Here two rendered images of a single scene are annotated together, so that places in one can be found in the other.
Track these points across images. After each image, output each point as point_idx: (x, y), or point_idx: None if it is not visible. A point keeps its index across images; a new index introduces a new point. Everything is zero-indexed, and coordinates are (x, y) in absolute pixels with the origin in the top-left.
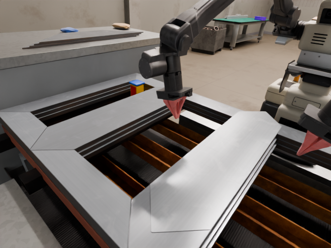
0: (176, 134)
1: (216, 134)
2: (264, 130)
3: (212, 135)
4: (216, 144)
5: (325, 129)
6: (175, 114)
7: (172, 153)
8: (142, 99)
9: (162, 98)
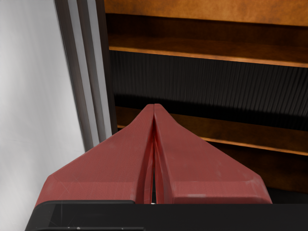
0: (278, 145)
1: (71, 156)
2: (10, 222)
3: (76, 145)
4: (27, 103)
5: None
6: (135, 117)
7: (237, 56)
8: None
9: (286, 213)
